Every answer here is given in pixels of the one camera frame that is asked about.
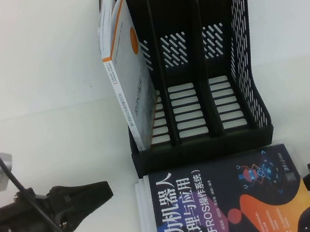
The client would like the white and orange book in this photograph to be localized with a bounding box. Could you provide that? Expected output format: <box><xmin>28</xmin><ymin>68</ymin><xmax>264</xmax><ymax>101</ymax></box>
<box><xmin>90</xmin><ymin>0</ymin><xmax>164</xmax><ymax>156</ymax></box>

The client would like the plain white book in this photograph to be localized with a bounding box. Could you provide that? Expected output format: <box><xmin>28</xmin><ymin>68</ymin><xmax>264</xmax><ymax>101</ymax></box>
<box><xmin>133</xmin><ymin>181</ymin><xmax>153</xmax><ymax>232</ymax></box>

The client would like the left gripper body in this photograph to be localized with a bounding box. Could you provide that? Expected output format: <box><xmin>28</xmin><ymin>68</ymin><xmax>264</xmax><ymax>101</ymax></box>
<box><xmin>11</xmin><ymin>181</ymin><xmax>76</xmax><ymax>232</ymax></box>

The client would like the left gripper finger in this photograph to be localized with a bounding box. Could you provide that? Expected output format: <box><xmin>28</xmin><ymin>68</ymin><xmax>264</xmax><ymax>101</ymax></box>
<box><xmin>62</xmin><ymin>179</ymin><xmax>115</xmax><ymax>213</ymax></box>
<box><xmin>59</xmin><ymin>203</ymin><xmax>104</xmax><ymax>232</ymax></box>

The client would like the dark blue robot book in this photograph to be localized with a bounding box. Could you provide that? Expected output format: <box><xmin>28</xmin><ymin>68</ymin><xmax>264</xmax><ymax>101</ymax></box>
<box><xmin>144</xmin><ymin>138</ymin><xmax>310</xmax><ymax>232</ymax></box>

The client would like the black perforated book stand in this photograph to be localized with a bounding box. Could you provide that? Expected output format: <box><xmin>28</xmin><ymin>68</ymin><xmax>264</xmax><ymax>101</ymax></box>
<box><xmin>98</xmin><ymin>0</ymin><xmax>279</xmax><ymax>179</ymax></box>

